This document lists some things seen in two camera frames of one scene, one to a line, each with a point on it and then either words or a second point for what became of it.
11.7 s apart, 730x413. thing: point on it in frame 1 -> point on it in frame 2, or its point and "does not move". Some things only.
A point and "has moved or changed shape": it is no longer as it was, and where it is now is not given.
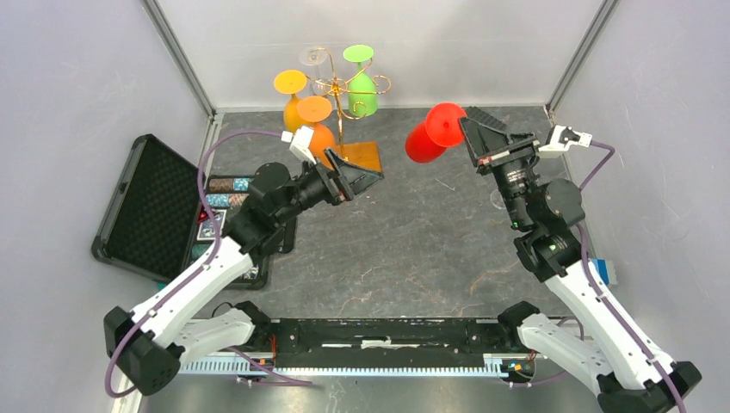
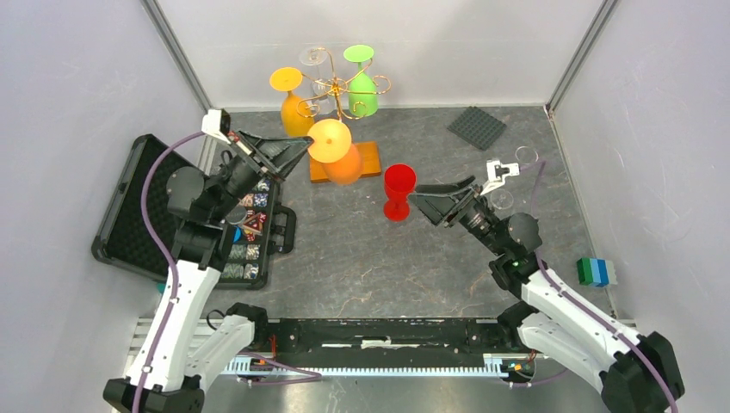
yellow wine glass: [291, 82] does not move
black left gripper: [354, 178] -> [285, 155]
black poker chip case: [158, 227] does not move
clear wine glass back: [312, 56] does not move
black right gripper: [490, 148] -> [436, 206]
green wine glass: [361, 93] does not move
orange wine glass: [315, 110] has moved or changed shape
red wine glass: [428, 140] -> [399, 181]
